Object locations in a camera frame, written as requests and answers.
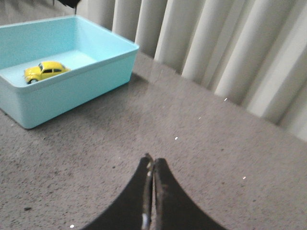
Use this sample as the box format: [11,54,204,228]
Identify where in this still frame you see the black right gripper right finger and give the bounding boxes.
[154,158,225,230]

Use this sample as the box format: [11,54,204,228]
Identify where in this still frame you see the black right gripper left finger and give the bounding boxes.
[83,153,153,230]

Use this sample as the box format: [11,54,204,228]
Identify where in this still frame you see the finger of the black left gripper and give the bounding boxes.
[52,0,80,13]

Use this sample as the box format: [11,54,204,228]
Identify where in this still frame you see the yellow toy beetle car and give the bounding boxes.
[24,61,71,84]

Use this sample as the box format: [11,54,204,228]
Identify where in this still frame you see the light blue plastic box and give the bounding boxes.
[0,15,139,129]

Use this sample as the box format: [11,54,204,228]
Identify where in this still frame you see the white pleated curtain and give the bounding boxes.
[77,0,307,140]

